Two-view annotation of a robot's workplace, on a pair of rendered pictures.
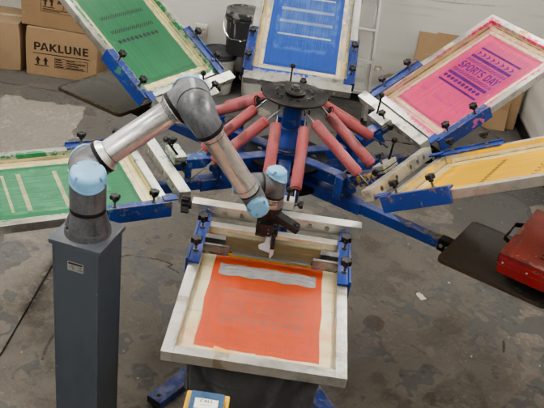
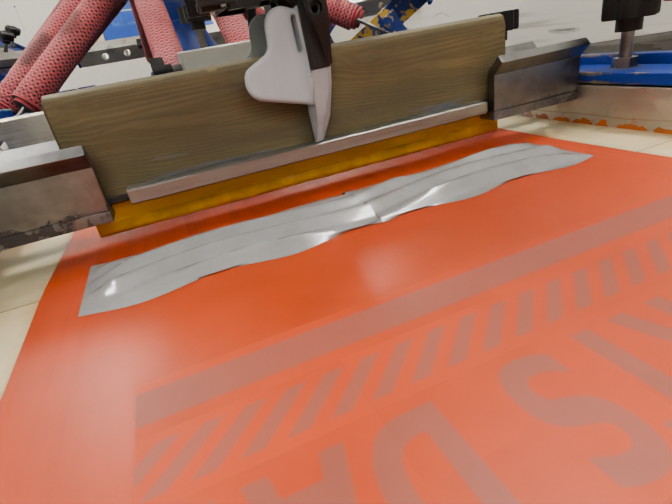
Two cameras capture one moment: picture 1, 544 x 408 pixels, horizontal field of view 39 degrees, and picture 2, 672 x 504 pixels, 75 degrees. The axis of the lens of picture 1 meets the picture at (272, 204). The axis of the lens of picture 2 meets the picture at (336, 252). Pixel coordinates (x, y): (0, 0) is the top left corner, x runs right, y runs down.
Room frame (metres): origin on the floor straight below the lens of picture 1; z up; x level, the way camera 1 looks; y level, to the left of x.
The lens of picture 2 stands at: (2.06, 0.09, 1.07)
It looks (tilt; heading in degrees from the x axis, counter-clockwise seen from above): 26 degrees down; 341
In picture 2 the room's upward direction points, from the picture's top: 10 degrees counter-clockwise
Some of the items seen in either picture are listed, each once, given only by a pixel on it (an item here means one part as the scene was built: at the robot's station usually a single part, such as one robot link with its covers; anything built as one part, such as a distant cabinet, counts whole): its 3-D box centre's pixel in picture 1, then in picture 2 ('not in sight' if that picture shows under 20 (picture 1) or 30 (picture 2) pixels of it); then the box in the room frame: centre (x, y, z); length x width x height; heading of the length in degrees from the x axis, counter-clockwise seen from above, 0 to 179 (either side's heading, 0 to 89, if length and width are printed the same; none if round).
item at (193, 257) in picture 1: (198, 244); not in sight; (2.43, 0.25, 0.97); 0.30 x 0.05 x 0.07; 179
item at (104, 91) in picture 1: (176, 124); not in sight; (3.59, 0.54, 0.91); 1.34 x 0.40 x 0.08; 59
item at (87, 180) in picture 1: (87, 186); not in sight; (2.09, 0.59, 1.37); 0.13 x 0.12 x 0.14; 17
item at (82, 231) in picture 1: (87, 218); not in sight; (2.08, 0.58, 1.25); 0.15 x 0.15 x 0.10
